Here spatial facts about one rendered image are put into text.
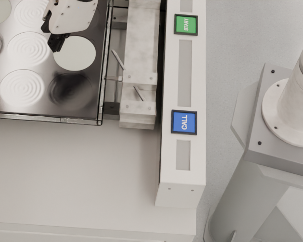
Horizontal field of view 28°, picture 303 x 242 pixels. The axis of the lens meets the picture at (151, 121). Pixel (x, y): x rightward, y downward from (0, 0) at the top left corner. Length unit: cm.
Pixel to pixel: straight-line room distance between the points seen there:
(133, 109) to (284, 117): 35
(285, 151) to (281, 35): 137
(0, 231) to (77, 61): 43
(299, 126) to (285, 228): 74
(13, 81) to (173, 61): 37
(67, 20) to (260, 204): 82
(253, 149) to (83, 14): 48
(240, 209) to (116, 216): 61
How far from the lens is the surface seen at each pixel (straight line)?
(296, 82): 132
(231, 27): 269
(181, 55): 138
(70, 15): 127
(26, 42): 147
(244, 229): 199
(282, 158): 139
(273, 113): 143
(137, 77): 140
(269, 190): 169
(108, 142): 141
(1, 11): 153
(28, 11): 152
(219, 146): 236
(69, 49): 145
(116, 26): 158
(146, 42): 149
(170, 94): 132
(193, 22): 143
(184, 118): 129
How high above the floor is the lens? 208
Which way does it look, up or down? 61 degrees down
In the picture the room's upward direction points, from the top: 9 degrees clockwise
